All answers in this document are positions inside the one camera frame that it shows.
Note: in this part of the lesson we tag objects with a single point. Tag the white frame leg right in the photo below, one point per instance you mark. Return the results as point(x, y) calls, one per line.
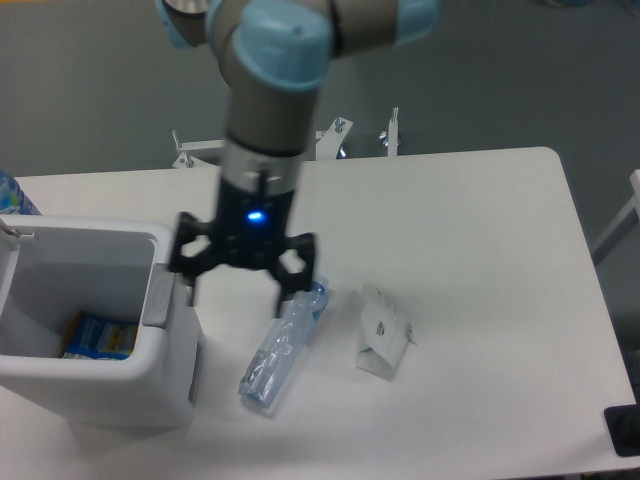
point(620, 226)

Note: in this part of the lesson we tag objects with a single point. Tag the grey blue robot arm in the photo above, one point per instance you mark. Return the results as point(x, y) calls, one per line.
point(274, 56)

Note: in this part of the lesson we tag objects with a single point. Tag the crushed clear plastic bottle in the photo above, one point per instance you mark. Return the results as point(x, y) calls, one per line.
point(275, 358)

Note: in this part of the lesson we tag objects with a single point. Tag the white metal frame bracket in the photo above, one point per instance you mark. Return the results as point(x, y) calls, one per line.
point(337, 142)

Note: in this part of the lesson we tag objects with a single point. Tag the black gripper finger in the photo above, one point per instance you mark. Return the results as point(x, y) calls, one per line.
point(291, 282)
point(196, 250)

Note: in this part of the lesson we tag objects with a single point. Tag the blue yellow package in bin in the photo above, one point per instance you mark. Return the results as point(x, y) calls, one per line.
point(94, 337)

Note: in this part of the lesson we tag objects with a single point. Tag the white push-button trash can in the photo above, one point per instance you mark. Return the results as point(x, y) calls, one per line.
point(52, 268)

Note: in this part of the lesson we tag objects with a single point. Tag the crumpled white paper carton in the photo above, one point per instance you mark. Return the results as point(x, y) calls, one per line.
point(386, 332)

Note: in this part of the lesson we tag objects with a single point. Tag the blue labelled bottle at edge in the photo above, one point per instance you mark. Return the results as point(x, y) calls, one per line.
point(13, 198)

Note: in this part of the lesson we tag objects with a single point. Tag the black clamp at table edge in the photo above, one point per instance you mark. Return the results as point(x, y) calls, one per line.
point(623, 426)

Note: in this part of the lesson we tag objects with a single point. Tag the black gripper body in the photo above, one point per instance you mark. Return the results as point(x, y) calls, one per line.
point(249, 230)

